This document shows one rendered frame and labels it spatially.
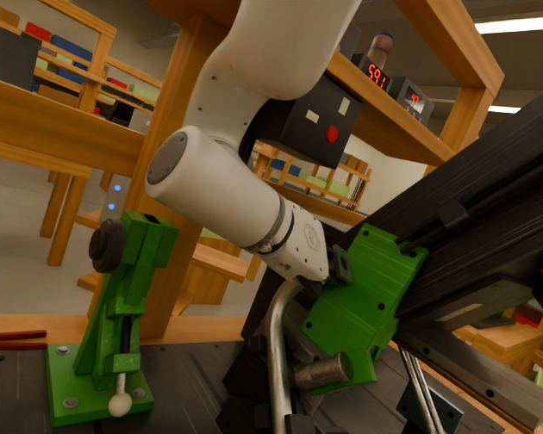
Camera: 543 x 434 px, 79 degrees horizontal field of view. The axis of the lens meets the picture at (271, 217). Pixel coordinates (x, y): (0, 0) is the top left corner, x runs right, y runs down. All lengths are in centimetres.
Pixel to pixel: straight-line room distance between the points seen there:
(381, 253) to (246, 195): 27
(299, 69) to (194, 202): 15
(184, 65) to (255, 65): 36
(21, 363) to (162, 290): 25
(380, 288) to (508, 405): 21
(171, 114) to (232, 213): 32
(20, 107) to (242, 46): 46
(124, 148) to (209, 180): 40
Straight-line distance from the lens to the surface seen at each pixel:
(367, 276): 54
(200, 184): 32
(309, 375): 51
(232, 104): 40
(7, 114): 68
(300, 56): 29
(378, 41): 100
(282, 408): 54
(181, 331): 84
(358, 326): 53
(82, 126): 69
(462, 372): 60
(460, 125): 143
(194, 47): 64
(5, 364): 65
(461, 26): 125
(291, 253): 41
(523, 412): 59
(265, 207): 37
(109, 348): 54
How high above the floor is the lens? 129
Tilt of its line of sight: 7 degrees down
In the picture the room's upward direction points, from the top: 21 degrees clockwise
